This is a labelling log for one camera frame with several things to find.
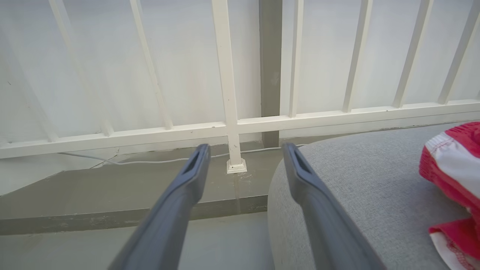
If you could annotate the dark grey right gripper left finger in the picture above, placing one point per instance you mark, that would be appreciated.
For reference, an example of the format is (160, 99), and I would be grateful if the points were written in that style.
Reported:
(168, 217)

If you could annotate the grey fabric sofa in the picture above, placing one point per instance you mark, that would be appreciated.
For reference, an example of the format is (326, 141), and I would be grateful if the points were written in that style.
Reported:
(375, 180)

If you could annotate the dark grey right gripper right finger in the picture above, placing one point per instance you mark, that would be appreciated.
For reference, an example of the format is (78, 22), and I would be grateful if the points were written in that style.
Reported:
(326, 225)

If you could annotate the grey wall column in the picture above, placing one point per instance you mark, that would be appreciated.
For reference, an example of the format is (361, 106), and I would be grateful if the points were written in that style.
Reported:
(270, 56)

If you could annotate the white metal railing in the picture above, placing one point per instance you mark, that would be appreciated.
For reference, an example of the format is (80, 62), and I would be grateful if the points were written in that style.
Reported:
(232, 93)

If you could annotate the red and white jersey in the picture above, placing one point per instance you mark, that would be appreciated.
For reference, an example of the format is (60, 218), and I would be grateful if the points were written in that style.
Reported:
(455, 161)

